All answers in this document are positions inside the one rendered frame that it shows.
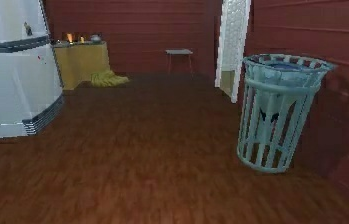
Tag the green slatted garbage container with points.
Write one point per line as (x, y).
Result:
(268, 133)

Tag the blue garbage can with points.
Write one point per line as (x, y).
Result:
(283, 75)

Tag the yellow crumpled cloth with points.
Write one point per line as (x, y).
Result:
(108, 80)

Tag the yellow wooden counter cabinet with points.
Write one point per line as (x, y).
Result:
(80, 63)

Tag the grey round pot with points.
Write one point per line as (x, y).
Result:
(95, 38)

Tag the orange glowing bottle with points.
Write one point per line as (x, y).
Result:
(70, 37)

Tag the white fridge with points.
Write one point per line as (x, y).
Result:
(15, 83)

